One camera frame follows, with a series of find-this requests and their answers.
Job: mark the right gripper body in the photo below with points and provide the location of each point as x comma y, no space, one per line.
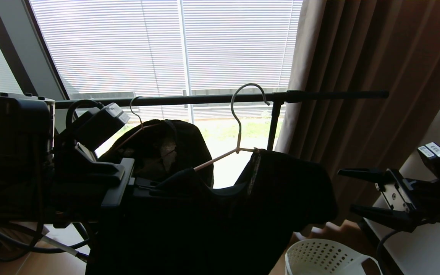
426,202

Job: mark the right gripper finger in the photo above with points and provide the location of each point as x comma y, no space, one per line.
388,219
365,175

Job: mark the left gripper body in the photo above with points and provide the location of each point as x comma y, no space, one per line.
90,198

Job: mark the pink clothes hanger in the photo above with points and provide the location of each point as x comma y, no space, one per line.
140,121
238,133

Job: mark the black garment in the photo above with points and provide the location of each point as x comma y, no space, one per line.
189,152
224,229

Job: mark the white laundry basket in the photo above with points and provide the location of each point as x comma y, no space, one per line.
319,256

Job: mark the black clothes rack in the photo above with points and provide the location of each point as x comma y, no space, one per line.
319,94

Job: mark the brown curtain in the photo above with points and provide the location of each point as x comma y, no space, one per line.
376,57

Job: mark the window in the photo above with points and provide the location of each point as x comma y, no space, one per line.
128,46

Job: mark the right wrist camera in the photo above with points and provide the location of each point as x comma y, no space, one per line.
435,156

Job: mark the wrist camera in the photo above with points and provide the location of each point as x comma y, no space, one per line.
435,156
97,126

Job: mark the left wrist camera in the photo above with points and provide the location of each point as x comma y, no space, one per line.
97,126

